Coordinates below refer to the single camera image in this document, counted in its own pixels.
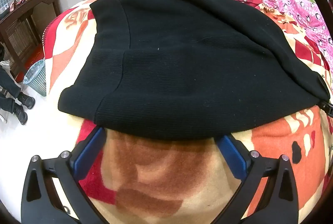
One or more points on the dark wooden table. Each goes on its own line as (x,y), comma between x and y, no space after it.
(20,23)

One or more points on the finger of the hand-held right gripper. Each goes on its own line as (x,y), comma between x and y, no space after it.
(325,94)

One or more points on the black pants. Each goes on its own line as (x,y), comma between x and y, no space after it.
(182,70)

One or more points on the pink printed quilt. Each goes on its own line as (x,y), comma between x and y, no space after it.
(294,0)

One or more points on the teal mesh waste basket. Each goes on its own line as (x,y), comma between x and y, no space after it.
(36,78)

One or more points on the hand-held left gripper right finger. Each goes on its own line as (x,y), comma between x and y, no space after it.
(232,159)

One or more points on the printed blanket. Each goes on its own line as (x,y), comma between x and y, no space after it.
(161,174)

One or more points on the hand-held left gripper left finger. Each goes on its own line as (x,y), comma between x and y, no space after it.
(88,153)

